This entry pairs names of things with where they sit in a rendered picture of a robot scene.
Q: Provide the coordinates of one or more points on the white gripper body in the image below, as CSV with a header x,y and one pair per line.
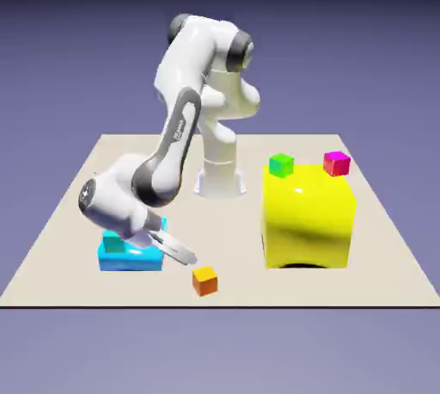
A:
x,y
172,246

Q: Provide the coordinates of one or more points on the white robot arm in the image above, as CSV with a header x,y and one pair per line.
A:
x,y
178,67

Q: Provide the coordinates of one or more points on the small orange cube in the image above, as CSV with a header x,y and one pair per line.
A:
x,y
205,280

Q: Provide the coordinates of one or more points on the small teal cube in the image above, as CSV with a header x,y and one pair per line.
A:
x,y
112,244

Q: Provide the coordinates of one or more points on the small green cube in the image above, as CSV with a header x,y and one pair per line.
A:
x,y
282,164

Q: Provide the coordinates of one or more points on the small magenta cube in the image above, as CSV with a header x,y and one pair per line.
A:
x,y
337,163

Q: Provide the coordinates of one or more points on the large cyan box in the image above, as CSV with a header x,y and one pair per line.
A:
x,y
137,259

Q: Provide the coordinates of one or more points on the large yellow box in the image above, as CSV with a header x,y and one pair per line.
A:
x,y
307,215

